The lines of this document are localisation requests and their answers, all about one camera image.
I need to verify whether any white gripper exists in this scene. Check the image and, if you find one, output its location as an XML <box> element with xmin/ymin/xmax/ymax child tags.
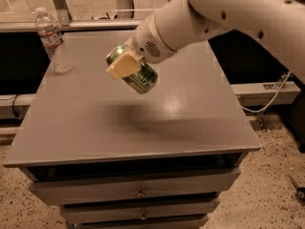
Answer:
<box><xmin>106</xmin><ymin>13</ymin><xmax>175</xmax><ymax>80</ymax></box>

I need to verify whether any metal railing frame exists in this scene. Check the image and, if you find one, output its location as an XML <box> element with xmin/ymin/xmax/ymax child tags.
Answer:
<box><xmin>0</xmin><ymin>0</ymin><xmax>179</xmax><ymax>33</ymax></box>

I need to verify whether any black cable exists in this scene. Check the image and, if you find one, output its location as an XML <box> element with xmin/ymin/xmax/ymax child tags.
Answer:
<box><xmin>10</xmin><ymin>94</ymin><xmax>23</xmax><ymax>120</ymax></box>

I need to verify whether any black caster wheel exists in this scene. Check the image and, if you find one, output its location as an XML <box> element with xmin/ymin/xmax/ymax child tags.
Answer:
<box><xmin>289</xmin><ymin>176</ymin><xmax>305</xmax><ymax>201</ymax></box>

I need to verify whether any clear plastic water bottle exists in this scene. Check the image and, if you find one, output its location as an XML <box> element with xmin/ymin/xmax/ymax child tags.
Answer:
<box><xmin>35</xmin><ymin>7</ymin><xmax>73</xmax><ymax>74</ymax></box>

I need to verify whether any white cable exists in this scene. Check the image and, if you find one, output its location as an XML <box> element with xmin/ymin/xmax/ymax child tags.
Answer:
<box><xmin>239</xmin><ymin>70</ymin><xmax>293</xmax><ymax>115</ymax></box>

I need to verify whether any grey drawer cabinet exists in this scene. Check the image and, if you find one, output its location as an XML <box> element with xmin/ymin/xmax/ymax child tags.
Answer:
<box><xmin>4</xmin><ymin>31</ymin><xmax>260</xmax><ymax>229</ymax></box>

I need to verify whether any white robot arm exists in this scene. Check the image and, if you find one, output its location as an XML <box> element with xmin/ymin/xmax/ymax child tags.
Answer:
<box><xmin>107</xmin><ymin>0</ymin><xmax>305</xmax><ymax>82</ymax></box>

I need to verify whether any green soda can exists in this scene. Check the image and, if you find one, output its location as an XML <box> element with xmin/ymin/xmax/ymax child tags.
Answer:
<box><xmin>106</xmin><ymin>43</ymin><xmax>158</xmax><ymax>94</ymax></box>

